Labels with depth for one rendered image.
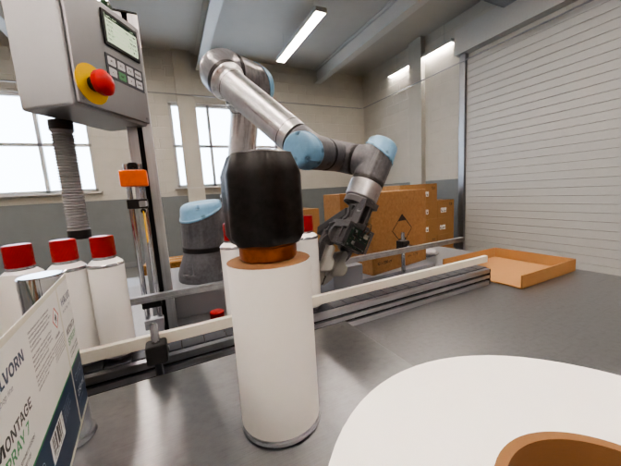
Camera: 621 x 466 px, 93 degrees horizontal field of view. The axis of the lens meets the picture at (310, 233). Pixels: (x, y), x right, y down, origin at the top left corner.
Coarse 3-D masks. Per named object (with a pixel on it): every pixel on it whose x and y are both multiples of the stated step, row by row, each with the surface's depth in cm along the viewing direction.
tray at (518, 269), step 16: (464, 256) 109; (496, 256) 117; (512, 256) 111; (528, 256) 106; (544, 256) 102; (496, 272) 97; (512, 272) 96; (528, 272) 95; (544, 272) 86; (560, 272) 90
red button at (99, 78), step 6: (96, 72) 44; (102, 72) 45; (90, 78) 45; (96, 78) 44; (102, 78) 45; (108, 78) 46; (90, 84) 46; (96, 84) 45; (102, 84) 45; (108, 84) 46; (114, 84) 47; (96, 90) 45; (102, 90) 45; (108, 90) 46; (114, 90) 47
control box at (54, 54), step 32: (32, 0) 42; (64, 0) 42; (96, 0) 48; (32, 32) 43; (64, 32) 43; (96, 32) 48; (32, 64) 44; (64, 64) 43; (96, 64) 47; (128, 64) 54; (32, 96) 44; (64, 96) 44; (96, 96) 47; (128, 96) 54; (96, 128) 58
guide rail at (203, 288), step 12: (444, 240) 89; (456, 240) 92; (384, 252) 79; (396, 252) 81; (180, 288) 57; (192, 288) 58; (204, 288) 59; (216, 288) 60; (132, 300) 53; (144, 300) 54; (156, 300) 55
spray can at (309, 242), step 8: (304, 216) 62; (304, 224) 62; (312, 224) 63; (304, 232) 62; (312, 232) 63; (304, 240) 61; (312, 240) 62; (304, 248) 62; (312, 248) 62; (312, 256) 62; (312, 264) 62; (312, 272) 62; (312, 280) 63; (320, 280) 65; (312, 288) 63; (320, 288) 65; (320, 304) 65
